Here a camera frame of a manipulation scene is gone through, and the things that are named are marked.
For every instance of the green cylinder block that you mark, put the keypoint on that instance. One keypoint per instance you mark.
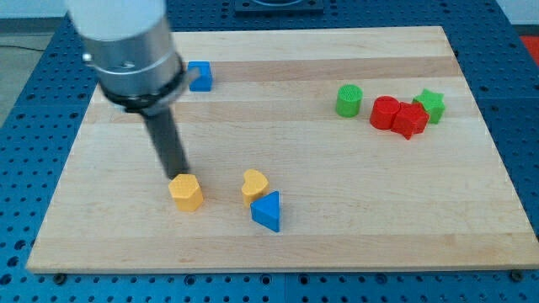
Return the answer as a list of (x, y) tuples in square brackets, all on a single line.
[(348, 102)]

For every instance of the yellow hexagon block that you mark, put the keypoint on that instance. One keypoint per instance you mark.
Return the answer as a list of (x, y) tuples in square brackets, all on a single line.
[(186, 192)]

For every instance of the green star block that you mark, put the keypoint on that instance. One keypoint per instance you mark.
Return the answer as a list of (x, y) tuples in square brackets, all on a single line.
[(433, 104)]

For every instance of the blue cube block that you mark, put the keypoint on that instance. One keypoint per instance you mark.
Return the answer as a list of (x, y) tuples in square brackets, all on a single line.
[(203, 79)]

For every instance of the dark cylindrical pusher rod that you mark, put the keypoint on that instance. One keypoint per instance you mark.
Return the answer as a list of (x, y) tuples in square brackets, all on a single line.
[(165, 138)]

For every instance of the red cylinder block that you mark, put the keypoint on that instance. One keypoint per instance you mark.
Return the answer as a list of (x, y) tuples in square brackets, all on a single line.
[(384, 111)]

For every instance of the blue triangle block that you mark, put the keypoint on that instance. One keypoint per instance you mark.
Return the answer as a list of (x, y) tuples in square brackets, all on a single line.
[(266, 211)]

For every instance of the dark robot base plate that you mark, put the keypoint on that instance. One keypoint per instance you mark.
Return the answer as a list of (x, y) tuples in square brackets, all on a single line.
[(278, 6)]

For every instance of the red star block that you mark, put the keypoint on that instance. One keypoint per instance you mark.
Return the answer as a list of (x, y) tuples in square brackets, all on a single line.
[(410, 120)]

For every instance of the light wooden board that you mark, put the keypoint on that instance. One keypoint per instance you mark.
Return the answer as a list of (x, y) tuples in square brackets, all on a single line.
[(352, 197)]

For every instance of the yellow heart block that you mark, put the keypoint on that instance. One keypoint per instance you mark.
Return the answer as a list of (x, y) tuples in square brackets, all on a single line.
[(255, 186)]

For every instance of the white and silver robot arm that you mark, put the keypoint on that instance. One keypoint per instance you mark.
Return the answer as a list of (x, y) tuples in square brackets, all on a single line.
[(130, 46)]

